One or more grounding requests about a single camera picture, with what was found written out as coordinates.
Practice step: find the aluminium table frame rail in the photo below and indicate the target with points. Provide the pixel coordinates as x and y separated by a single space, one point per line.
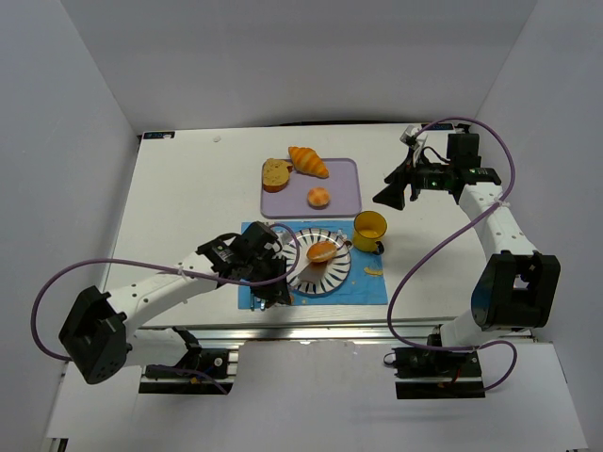
321 388

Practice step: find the orange striped croissant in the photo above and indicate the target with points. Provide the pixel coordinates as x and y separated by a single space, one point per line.
306 160

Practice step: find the brown toast slice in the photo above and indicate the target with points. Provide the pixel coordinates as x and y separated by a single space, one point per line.
276 175

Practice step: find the blue cartoon placemat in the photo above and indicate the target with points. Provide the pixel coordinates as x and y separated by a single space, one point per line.
365 284

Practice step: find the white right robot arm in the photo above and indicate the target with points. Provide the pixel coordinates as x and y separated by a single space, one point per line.
516 290

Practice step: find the round golden bread roll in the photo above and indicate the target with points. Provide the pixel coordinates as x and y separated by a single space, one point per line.
318 197

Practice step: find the sesame cream bun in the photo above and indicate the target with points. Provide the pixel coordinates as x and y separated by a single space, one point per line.
321 252

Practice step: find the white blue striped plate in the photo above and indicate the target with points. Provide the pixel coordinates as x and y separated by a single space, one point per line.
294 250

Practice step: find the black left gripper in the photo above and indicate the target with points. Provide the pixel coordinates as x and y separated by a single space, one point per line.
268 286

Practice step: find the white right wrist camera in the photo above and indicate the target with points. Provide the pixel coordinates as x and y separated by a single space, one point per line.
414 142

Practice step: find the lavender plastic tray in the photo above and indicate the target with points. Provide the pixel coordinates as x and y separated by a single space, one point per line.
292 201

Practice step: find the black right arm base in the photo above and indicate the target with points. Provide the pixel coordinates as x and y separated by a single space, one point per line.
431 375

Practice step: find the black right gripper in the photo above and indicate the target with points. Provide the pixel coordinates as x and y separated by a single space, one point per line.
407 178

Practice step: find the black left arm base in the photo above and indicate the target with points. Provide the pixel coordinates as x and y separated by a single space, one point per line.
200 371

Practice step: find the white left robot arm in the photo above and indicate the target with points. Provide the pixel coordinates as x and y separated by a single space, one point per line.
104 331

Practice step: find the yellow enamel mug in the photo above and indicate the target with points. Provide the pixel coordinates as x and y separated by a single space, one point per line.
369 228

